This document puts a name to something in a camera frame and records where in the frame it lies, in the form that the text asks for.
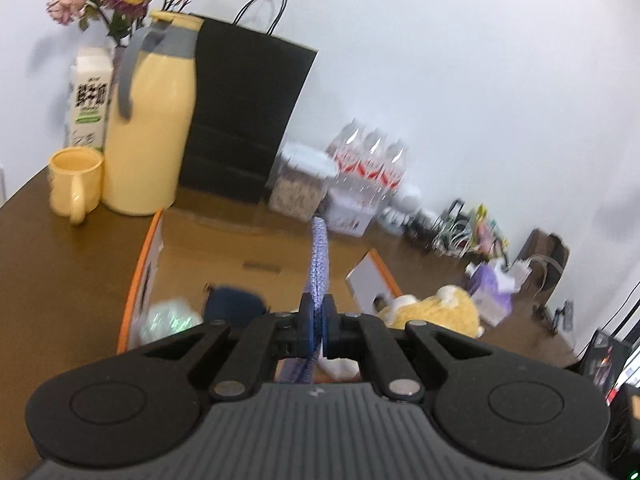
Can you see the plastic water bottle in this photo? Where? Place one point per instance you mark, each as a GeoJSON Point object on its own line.
{"type": "Point", "coordinates": [347, 152]}
{"type": "Point", "coordinates": [372, 160]}
{"type": "Point", "coordinates": [395, 170]}

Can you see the purple tissue pack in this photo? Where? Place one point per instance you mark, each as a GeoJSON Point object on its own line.
{"type": "Point", "coordinates": [492, 290]}

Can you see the colourful snack bag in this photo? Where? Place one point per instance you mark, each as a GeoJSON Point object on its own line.
{"type": "Point", "coordinates": [487, 230]}

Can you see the black paper bag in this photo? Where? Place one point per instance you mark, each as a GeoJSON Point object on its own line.
{"type": "Point", "coordinates": [240, 110]}

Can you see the clear food storage container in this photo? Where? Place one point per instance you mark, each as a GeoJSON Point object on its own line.
{"type": "Point", "coordinates": [300, 190]}

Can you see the white robot-shaped speaker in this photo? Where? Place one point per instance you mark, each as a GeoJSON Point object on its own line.
{"type": "Point", "coordinates": [405, 205]}

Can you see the yellow thermos jug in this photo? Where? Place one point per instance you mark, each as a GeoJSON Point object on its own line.
{"type": "Point", "coordinates": [150, 135]}

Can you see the black box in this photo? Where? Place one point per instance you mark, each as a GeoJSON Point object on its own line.
{"type": "Point", "coordinates": [600, 355]}

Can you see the white and yellow plush sheep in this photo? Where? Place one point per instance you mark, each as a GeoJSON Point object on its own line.
{"type": "Point", "coordinates": [450, 310]}

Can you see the red cardboard box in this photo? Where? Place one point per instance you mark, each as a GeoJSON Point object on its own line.
{"type": "Point", "coordinates": [225, 255]}

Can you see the white milk carton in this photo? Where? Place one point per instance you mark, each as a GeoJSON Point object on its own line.
{"type": "Point", "coordinates": [90, 105]}

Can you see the iridescent plastic bag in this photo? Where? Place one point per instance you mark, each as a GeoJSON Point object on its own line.
{"type": "Point", "coordinates": [167, 320]}

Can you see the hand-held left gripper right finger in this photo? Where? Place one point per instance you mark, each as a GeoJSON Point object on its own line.
{"type": "Point", "coordinates": [331, 322]}

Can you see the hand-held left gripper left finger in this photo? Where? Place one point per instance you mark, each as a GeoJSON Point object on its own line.
{"type": "Point", "coordinates": [306, 322]}

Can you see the yellow mug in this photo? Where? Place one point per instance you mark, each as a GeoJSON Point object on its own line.
{"type": "Point", "coordinates": [75, 180]}

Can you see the brown bag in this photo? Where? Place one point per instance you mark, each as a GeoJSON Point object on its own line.
{"type": "Point", "coordinates": [550, 250]}

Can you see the dark zipper case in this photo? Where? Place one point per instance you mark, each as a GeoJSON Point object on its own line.
{"type": "Point", "coordinates": [232, 302]}

